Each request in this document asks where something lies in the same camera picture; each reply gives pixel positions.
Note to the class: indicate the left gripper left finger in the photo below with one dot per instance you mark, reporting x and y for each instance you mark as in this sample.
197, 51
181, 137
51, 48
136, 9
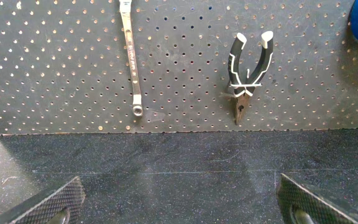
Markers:
57, 202

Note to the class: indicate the black pegboard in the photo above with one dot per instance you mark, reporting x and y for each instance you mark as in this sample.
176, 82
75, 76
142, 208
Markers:
57, 77

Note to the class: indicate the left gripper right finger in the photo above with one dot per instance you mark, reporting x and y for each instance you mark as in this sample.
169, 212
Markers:
309, 205

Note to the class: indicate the wrench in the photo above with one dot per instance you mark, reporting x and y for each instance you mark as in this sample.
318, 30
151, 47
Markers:
130, 49

